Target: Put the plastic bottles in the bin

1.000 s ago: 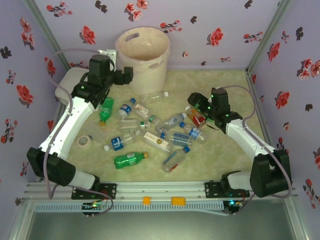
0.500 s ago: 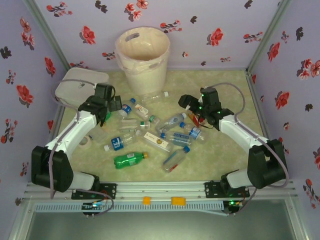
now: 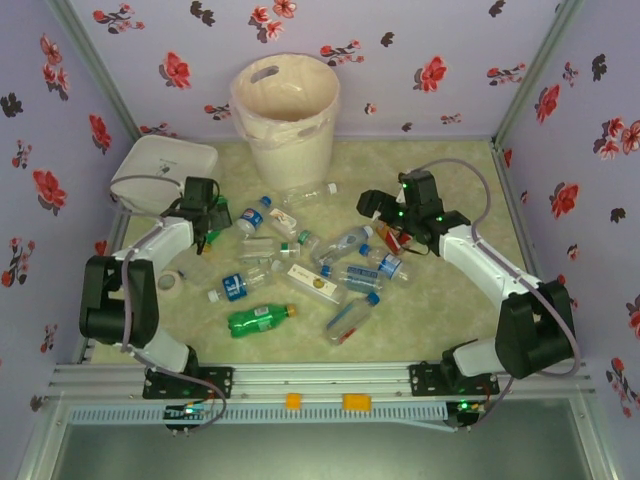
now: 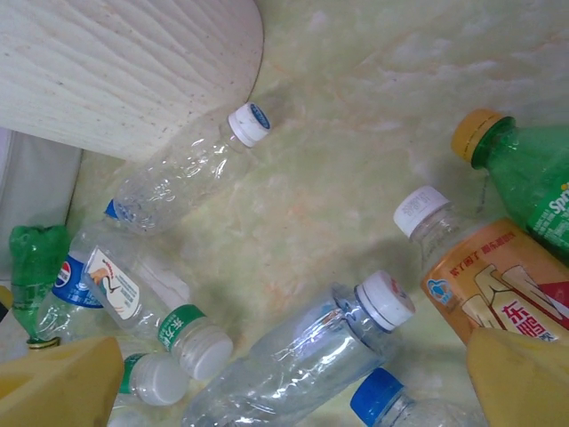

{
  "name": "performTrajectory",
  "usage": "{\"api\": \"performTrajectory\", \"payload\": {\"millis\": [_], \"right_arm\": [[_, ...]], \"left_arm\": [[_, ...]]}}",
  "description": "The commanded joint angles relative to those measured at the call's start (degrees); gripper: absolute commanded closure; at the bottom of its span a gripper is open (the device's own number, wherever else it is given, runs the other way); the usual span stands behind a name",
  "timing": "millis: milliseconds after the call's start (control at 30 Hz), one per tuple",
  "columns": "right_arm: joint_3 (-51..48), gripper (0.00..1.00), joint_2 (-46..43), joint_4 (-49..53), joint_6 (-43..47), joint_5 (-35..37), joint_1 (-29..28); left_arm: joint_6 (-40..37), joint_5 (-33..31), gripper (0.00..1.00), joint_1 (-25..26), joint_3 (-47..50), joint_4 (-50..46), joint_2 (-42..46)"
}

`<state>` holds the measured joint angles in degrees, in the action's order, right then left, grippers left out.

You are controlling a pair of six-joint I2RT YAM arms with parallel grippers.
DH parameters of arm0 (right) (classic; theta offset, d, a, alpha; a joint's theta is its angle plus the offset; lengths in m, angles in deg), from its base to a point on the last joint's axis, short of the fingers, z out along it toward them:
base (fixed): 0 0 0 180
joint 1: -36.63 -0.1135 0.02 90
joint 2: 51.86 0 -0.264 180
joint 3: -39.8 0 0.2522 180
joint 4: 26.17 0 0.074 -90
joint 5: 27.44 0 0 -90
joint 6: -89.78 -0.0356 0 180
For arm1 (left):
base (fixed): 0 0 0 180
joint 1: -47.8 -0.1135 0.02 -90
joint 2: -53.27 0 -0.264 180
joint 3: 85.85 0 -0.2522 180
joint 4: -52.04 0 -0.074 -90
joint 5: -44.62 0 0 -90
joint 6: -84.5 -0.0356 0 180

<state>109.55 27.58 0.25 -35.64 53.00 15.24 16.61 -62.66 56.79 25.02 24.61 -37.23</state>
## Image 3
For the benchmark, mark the clear bottle light blue cap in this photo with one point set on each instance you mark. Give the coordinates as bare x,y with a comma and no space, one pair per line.
342,244

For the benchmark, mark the aluminium frame bar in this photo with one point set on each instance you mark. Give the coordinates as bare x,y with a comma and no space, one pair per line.
40,440
595,440

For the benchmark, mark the grey metal panel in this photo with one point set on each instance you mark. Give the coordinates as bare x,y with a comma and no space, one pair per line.
320,455

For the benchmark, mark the white tape roll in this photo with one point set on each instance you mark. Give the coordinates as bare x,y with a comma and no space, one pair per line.
176,294

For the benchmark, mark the clear bottle white cap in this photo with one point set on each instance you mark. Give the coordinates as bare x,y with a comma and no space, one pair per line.
305,196

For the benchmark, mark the white lidded plastic container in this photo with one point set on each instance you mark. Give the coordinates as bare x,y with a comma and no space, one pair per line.
165,155

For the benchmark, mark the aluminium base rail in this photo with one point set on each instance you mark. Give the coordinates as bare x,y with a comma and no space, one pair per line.
320,382

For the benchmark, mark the bottle with red swirl label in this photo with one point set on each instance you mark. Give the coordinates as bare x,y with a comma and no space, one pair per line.
282,220

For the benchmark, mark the long blue label bottle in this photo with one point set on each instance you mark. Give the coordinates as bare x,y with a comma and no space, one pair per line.
360,277

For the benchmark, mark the translucent plastic bin liner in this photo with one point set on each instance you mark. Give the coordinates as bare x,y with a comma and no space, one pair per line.
285,100

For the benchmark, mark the aluminium corner post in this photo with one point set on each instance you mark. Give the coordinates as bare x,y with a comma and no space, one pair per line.
95,65
540,65

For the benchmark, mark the blue label bottle white cap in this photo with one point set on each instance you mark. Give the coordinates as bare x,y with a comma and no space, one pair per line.
235,287

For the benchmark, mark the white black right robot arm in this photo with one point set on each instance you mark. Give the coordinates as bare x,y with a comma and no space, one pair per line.
475,255

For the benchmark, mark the short blue label bottle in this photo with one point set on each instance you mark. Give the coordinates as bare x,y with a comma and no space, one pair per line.
390,265

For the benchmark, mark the green bottle orange cap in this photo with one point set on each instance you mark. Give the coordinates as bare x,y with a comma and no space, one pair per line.
255,320

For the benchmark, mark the small yellow block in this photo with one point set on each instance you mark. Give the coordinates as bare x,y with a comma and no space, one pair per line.
293,400

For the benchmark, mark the cream plastic bin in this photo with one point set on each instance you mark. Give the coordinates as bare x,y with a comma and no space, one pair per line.
295,160

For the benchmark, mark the pepsi label bottle blue cap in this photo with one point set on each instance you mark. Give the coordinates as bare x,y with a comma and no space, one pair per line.
251,217

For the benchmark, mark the wide yellow block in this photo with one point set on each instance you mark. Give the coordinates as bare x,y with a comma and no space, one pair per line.
357,401

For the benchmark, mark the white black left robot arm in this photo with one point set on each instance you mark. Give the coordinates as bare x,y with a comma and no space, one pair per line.
170,235

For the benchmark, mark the small clear bottle green cap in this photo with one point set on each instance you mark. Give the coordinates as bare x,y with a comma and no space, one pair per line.
306,238

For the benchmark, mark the white fruit label bottle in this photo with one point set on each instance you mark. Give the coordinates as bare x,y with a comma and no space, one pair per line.
315,282

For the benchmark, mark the small green plastic bottle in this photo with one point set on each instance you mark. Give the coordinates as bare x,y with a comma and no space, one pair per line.
215,236

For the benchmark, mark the clear bottle blue strip label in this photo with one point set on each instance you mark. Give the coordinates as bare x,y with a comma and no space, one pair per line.
350,320

